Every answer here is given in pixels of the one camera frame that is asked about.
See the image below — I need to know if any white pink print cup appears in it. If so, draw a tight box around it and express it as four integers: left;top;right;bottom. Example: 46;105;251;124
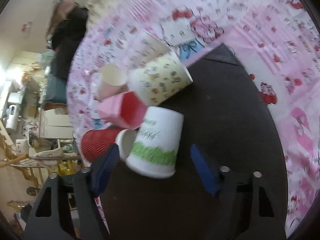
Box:
97;63;128;101

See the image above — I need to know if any pink faceted paper cup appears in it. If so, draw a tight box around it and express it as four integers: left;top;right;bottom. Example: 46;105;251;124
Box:
98;92;148;129

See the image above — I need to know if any white drawer cabinet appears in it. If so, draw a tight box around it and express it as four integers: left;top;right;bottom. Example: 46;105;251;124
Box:
38;108;73;139

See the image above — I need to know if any yellow cartoon print cup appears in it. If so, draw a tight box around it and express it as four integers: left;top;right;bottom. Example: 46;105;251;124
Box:
129;52;193;106

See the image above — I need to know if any white cup green leaf print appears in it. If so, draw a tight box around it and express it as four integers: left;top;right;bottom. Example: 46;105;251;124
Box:
125;30;170;69

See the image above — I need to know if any pink Hello Kitty bedsheet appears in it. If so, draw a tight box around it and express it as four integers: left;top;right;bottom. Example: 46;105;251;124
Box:
67;0;319;237

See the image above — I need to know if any black bag on bed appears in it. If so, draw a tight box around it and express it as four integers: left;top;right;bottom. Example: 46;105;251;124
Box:
45;0;88;80

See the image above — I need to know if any white cup green grass band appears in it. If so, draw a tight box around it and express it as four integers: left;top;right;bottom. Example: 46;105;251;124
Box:
125;106;184;179

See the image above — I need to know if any red ribbed paper cup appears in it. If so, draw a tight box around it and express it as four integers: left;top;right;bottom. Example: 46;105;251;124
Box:
80;128;137;163

